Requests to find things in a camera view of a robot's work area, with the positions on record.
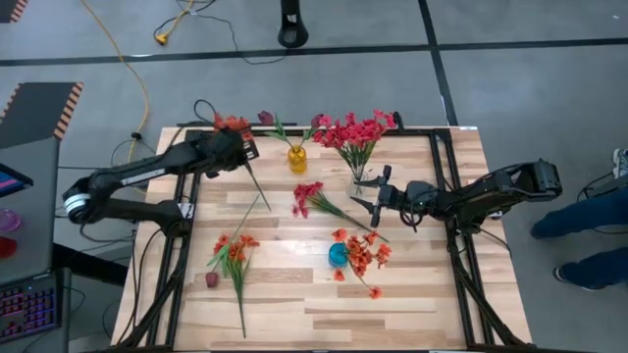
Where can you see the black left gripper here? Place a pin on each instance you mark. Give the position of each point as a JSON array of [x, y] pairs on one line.
[[223, 149]]

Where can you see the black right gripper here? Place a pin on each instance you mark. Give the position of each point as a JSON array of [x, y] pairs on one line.
[[395, 196]]

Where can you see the orange artificial flower bunch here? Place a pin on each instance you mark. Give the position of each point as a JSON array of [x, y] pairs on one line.
[[360, 250], [230, 122], [235, 250]]

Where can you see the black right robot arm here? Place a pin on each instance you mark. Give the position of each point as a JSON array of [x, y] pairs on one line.
[[490, 193]]

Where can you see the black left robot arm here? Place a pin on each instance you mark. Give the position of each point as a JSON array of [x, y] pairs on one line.
[[142, 172]]

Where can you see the clear glass vase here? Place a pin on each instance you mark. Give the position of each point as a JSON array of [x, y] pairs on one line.
[[358, 188]]

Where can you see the yellow glass vase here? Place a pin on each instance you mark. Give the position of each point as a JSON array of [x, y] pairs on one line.
[[297, 162]]

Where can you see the blue glass vase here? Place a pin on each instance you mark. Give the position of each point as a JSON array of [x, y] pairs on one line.
[[337, 256]]

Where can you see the black floor stand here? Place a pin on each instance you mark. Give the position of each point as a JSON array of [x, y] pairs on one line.
[[293, 34]]

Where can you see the person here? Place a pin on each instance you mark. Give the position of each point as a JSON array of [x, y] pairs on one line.
[[622, 164], [589, 211]]

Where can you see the large black orange-striped mat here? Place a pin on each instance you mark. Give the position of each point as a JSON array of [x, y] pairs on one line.
[[34, 113]]

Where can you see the grey desk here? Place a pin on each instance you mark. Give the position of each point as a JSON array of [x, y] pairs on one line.
[[34, 220]]

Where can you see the dark laptop screen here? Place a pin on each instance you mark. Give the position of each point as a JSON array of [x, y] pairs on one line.
[[12, 181]]

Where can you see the pink round object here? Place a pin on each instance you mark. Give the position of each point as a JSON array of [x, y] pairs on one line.
[[9, 220]]

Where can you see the red round object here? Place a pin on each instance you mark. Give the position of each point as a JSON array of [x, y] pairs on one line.
[[6, 247]]

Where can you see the pink backlit keyboard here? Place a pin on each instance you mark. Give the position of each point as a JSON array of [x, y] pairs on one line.
[[29, 306]]

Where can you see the small black orange-striped mat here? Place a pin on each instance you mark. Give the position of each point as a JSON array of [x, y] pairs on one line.
[[7, 9]]

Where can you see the black frame bracket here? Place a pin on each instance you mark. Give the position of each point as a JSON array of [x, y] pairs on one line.
[[398, 122]]

